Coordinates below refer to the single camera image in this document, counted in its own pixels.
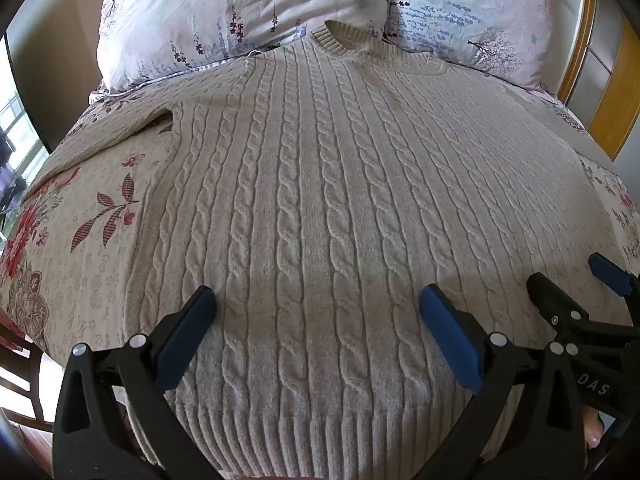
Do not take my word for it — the beige cable-knit sweater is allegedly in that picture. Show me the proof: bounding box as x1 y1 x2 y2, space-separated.
27 20 631 480

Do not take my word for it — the dark wooden chair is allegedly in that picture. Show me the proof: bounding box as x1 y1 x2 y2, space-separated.
0 310 66 436

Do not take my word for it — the wooden headboard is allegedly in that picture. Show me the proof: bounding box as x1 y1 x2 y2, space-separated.
557 0 640 162

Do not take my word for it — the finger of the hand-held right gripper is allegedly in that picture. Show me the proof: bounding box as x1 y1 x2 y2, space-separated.
587 252 640 311
526 272 640 336

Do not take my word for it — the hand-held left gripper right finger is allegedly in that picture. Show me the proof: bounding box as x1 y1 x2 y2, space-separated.
419 284 586 480

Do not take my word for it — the red floral bedsheet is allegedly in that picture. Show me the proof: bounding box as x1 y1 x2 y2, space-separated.
0 75 640 376

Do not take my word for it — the pink floral pillow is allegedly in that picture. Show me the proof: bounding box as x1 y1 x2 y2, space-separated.
95 0 396 95

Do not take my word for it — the person's right hand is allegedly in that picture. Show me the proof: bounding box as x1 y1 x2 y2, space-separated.
582 407 608 450

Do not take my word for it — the blue floral pillow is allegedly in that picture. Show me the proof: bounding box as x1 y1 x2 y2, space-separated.
382 0 568 97

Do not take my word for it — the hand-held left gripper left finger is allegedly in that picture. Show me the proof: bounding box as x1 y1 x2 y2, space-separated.
52 285 236 480

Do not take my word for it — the window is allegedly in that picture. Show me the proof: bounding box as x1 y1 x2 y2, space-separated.
0 35 51 213

